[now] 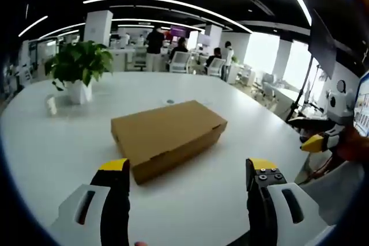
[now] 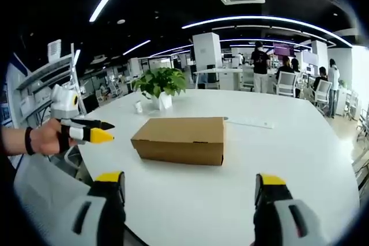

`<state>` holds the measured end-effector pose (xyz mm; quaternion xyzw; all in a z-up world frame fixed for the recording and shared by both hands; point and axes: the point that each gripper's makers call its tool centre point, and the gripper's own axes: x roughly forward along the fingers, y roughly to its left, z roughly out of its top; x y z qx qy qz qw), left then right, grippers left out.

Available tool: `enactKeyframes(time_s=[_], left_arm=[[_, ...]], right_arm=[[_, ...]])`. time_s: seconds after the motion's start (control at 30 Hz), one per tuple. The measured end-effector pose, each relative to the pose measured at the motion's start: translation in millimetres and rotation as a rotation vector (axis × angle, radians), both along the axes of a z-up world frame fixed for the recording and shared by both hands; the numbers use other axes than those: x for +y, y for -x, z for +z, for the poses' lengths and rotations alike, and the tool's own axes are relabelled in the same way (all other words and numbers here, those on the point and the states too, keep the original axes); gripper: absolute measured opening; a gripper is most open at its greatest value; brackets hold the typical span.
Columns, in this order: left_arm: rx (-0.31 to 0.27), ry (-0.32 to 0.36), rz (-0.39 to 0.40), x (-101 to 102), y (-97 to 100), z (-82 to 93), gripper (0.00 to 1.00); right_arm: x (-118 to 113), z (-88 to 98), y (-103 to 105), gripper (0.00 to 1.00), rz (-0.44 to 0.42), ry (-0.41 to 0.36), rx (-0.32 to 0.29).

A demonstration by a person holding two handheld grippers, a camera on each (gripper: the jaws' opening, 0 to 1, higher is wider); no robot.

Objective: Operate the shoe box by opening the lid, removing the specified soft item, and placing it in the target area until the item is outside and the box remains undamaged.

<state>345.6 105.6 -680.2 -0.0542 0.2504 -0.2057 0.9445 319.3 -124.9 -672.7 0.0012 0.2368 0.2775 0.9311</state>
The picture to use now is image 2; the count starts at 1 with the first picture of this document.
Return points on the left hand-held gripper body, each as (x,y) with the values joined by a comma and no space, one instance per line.
(64,103)

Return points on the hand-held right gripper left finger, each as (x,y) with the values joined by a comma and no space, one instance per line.
(95,211)

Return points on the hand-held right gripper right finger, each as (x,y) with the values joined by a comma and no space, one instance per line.
(281,211)

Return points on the brown cardboard shoe box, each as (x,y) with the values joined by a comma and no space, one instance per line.
(180,139)

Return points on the person's left hand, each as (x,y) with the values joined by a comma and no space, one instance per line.
(47,139)

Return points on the white storage shelf rack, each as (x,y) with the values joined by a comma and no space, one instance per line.
(43,84)

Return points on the black wristband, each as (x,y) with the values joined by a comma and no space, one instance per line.
(28,140)

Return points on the small white cup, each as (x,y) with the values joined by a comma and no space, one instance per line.
(139,107)

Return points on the green potted plant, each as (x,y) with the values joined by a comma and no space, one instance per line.
(160,86)

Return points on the white mesh office chair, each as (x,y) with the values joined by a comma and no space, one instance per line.
(321,92)
(286,82)

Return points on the white standing desk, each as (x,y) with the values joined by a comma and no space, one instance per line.
(220,77)

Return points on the purple wall screen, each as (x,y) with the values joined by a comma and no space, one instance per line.
(284,48)

